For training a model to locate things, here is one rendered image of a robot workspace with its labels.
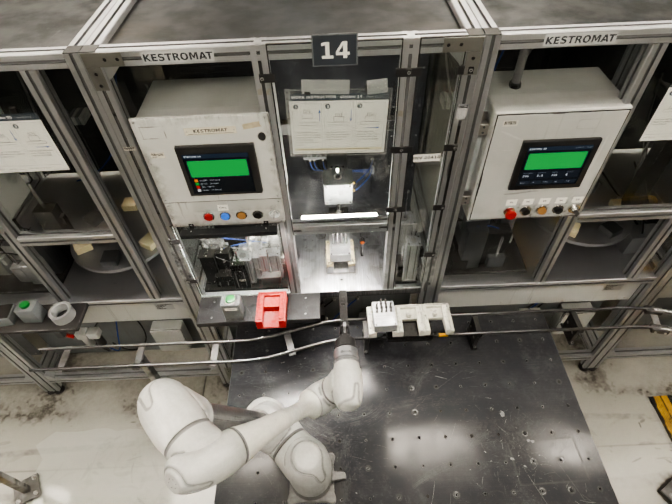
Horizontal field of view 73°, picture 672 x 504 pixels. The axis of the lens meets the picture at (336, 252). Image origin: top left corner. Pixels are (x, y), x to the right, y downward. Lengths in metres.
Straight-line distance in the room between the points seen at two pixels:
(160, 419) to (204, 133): 0.83
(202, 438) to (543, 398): 1.48
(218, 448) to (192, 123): 0.92
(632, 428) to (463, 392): 1.27
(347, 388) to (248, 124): 0.89
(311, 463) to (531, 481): 0.86
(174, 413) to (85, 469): 1.80
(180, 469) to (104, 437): 1.87
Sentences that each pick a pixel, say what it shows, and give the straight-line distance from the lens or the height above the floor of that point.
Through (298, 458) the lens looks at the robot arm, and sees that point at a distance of 1.69.
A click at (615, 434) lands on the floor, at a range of 3.08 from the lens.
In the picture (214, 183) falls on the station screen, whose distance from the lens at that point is 1.58.
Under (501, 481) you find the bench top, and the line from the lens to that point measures 2.02.
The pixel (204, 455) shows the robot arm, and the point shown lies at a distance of 1.20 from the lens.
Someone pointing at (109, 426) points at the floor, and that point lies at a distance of 3.06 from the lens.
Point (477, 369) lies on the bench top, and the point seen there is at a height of 0.68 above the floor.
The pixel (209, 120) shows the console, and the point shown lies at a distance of 1.46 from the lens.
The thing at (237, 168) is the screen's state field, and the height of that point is 1.65.
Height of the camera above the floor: 2.56
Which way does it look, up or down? 49 degrees down
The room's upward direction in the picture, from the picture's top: 2 degrees counter-clockwise
